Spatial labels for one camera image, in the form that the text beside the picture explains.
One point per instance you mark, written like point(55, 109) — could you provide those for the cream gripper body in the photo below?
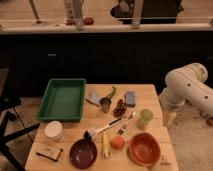
point(168, 117)

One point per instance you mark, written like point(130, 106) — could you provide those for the blue sponge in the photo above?
point(130, 99)

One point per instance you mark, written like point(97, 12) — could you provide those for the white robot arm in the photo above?
point(186, 84)

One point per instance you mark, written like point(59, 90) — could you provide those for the green plastic cup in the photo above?
point(146, 116)

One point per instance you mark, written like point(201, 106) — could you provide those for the metal cup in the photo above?
point(105, 104)

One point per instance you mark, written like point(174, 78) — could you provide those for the orange bowl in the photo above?
point(144, 150)

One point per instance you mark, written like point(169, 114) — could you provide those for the bunch of dark grapes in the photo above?
point(120, 109)

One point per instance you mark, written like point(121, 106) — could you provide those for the orange round fruit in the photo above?
point(117, 143)

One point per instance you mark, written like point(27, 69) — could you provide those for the green chili pepper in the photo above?
point(112, 93)

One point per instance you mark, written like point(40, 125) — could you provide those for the yellow corn cob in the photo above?
point(105, 145)

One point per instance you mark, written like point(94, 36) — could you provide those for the grey cloth piece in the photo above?
point(93, 98)

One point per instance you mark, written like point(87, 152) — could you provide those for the dark purple bowl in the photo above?
point(83, 153)

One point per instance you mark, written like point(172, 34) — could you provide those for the green plastic tray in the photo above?
point(63, 100)

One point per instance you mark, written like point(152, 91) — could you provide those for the white round container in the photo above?
point(54, 130)

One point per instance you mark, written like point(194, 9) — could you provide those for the wooden black eraser block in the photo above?
point(49, 152)

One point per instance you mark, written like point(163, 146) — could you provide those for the red object on counter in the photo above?
point(88, 21)

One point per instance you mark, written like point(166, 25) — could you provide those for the small green handled spoon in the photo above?
point(123, 128)

